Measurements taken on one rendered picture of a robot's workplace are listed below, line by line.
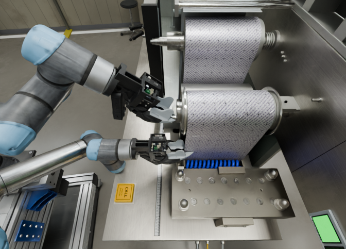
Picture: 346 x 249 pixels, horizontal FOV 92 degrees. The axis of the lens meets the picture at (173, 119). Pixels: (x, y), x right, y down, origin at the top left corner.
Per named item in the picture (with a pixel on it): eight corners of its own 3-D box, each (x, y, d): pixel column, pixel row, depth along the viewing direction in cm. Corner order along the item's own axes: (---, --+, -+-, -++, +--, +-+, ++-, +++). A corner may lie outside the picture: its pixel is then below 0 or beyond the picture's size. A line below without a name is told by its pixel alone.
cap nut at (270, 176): (262, 171, 62) (268, 166, 59) (272, 171, 62) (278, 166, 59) (266, 181, 60) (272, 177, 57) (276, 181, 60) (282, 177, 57)
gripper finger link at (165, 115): (185, 121, 46) (158, 105, 41) (171, 130, 49) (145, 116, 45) (185, 112, 48) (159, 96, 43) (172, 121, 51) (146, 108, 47)
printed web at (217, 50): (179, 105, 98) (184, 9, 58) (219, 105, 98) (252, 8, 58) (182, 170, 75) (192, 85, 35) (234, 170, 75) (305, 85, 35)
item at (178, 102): (176, 95, 49) (176, 119, 47) (183, 95, 49) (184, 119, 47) (176, 103, 56) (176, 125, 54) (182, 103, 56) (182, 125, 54)
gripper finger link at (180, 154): (195, 154, 54) (167, 153, 54) (193, 161, 59) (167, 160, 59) (194, 145, 56) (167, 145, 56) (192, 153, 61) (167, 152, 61)
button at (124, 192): (118, 184, 72) (117, 183, 70) (135, 184, 72) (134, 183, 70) (115, 202, 68) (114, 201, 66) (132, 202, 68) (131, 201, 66)
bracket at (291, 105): (272, 99, 51) (275, 95, 49) (291, 99, 51) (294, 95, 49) (278, 112, 48) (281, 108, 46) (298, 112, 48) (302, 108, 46)
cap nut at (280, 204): (272, 198, 57) (278, 196, 53) (282, 198, 57) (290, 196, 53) (275, 211, 55) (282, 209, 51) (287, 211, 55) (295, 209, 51)
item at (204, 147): (183, 159, 66) (186, 134, 51) (242, 158, 66) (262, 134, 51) (183, 160, 66) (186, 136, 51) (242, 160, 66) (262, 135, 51)
